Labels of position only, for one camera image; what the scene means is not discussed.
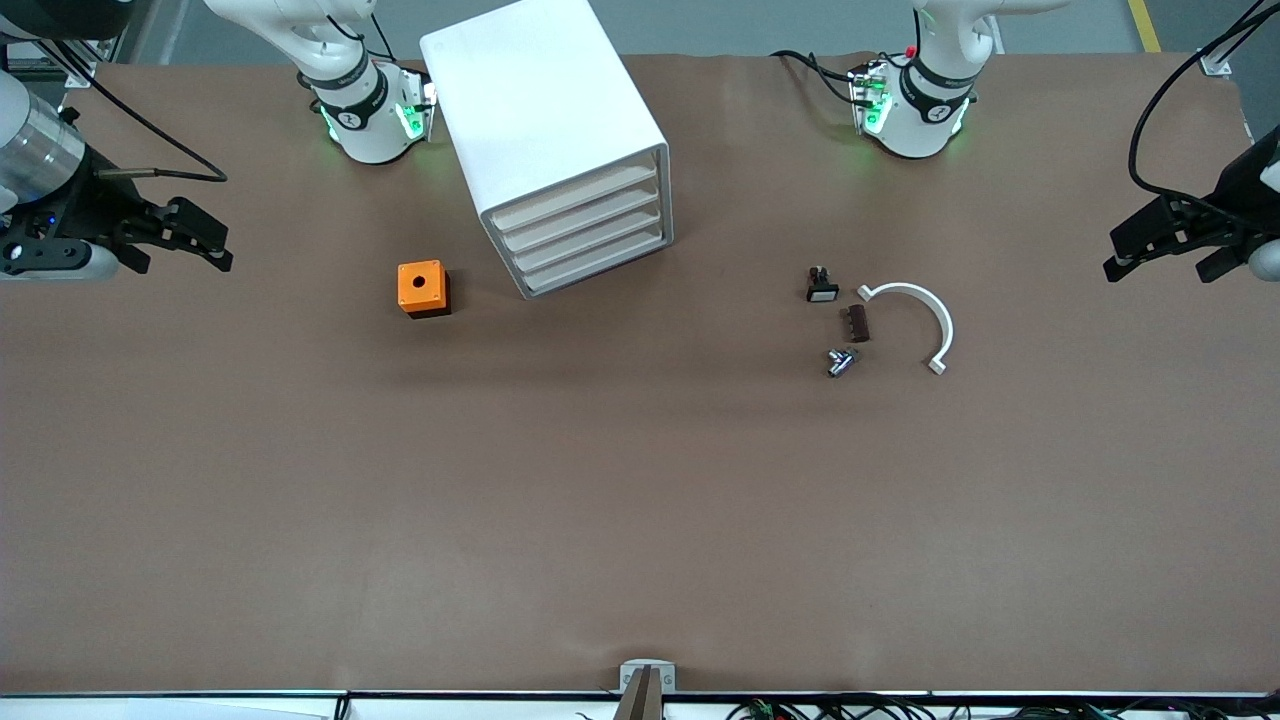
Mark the black base cable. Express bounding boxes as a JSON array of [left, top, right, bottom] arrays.
[[770, 48, 863, 106]]

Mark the orange box with hole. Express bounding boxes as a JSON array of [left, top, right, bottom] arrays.
[[397, 260, 451, 319]]

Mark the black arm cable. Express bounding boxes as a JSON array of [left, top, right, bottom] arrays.
[[1128, 0, 1280, 216], [55, 55, 229, 184]]

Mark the aluminium frame profile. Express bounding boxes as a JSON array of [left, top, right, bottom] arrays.
[[0, 35, 131, 91], [1200, 0, 1280, 77]]

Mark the white table edge rail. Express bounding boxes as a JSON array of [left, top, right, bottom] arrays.
[[0, 690, 1280, 720]]

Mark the black cable bundle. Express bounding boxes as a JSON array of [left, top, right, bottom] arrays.
[[725, 697, 1280, 720]]

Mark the white half-round pipe clamp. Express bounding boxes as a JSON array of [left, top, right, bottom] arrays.
[[857, 282, 955, 376]]

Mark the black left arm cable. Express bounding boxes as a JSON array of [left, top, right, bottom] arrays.
[[1128, 0, 1280, 216]]

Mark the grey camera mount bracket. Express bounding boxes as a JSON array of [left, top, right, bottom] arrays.
[[619, 659, 677, 720]]

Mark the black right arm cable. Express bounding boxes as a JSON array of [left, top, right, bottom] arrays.
[[55, 55, 229, 184]]

